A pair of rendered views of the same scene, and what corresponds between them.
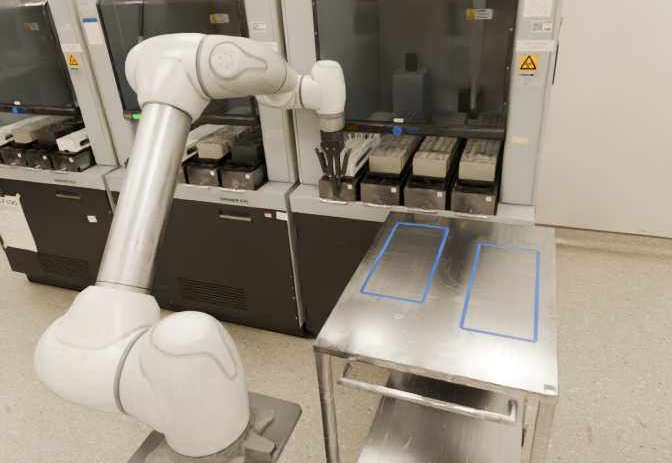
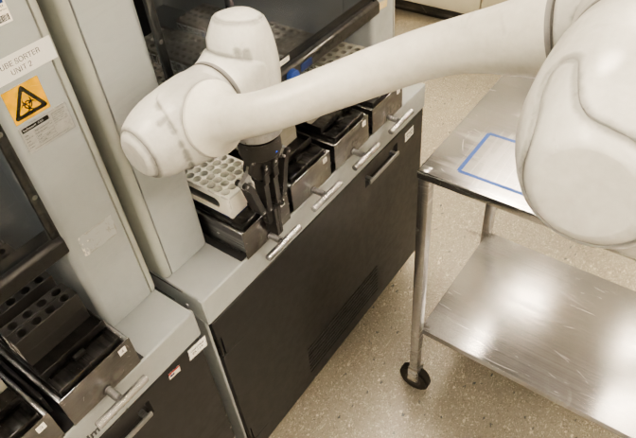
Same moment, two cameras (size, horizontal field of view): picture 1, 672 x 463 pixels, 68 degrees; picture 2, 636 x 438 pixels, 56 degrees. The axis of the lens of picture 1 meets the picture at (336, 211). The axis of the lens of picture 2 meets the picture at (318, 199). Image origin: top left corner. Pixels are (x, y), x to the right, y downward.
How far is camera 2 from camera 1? 144 cm
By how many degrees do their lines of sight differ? 59
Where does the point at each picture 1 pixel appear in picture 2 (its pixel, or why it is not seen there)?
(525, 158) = (386, 25)
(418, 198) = (347, 147)
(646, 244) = not seen: hidden behind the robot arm
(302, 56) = (114, 38)
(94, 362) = not seen: outside the picture
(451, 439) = (559, 315)
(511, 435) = (556, 267)
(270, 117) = (82, 211)
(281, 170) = (132, 289)
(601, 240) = not seen: hidden behind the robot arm
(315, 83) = (257, 61)
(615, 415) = (461, 208)
